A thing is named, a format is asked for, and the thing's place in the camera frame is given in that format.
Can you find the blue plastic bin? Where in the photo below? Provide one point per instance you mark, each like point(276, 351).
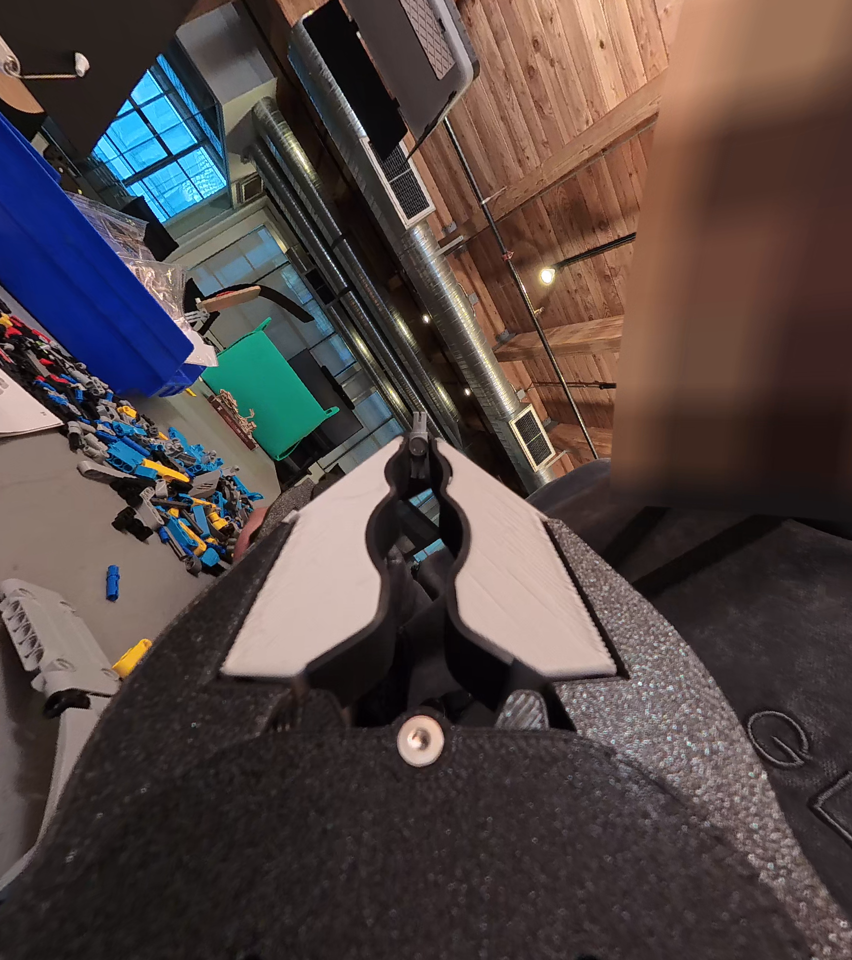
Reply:
point(36, 247)

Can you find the grey pin connector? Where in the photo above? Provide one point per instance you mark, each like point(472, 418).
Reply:
point(418, 442)

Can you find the blue-lit paned window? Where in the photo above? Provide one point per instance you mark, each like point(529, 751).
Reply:
point(163, 150)

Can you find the teal plastic bin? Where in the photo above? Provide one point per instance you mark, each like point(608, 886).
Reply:
point(268, 390)

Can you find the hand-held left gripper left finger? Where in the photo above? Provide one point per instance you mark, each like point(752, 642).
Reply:
point(306, 600)

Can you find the pile of small brick parts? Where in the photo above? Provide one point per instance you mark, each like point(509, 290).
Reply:
point(118, 450)

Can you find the grey vented unit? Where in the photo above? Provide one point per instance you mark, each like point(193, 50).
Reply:
point(426, 67)

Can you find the black monitor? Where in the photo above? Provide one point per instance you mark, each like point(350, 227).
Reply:
point(328, 390)

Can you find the small blue pin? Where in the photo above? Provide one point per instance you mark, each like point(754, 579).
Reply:
point(112, 583)

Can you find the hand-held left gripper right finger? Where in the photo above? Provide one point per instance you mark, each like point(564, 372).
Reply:
point(531, 600)

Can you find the yellow wedge brick piece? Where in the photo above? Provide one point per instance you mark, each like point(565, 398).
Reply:
point(131, 658)

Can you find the ceiling conduit pipe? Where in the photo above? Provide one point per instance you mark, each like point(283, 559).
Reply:
point(516, 285)

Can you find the person's right hand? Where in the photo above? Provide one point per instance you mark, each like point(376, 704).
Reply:
point(252, 534)

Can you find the small clear plastic bag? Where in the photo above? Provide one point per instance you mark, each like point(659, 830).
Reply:
point(133, 255)

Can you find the wooden cutout model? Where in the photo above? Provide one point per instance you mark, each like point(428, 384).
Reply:
point(235, 420)

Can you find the silver ventilation duct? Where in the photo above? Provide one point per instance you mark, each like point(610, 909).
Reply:
point(456, 315)

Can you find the white vent grille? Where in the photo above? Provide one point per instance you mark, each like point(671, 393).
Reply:
point(403, 184)
point(532, 437)

